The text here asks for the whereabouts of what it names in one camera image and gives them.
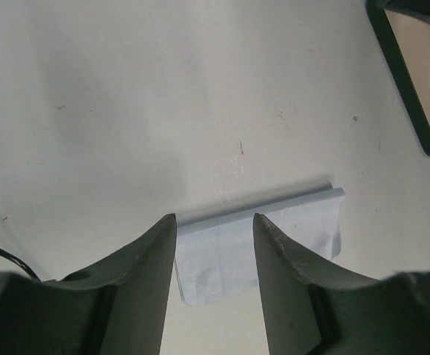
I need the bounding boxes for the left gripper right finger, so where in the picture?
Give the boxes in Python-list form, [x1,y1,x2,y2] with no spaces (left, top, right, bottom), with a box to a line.
[253,214,430,354]

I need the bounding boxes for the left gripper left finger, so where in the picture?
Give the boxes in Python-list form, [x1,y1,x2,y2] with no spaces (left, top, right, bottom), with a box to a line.
[0,214,177,354]

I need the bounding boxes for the light blue cleaning cloth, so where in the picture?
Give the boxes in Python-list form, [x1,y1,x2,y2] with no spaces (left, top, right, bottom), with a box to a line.
[175,188,346,306]

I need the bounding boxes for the black glasses case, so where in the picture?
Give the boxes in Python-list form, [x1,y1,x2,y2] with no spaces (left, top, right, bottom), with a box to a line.
[366,1,430,157]

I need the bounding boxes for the thin-framed sunglasses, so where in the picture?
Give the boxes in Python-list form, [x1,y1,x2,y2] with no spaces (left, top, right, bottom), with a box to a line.
[0,236,45,284]

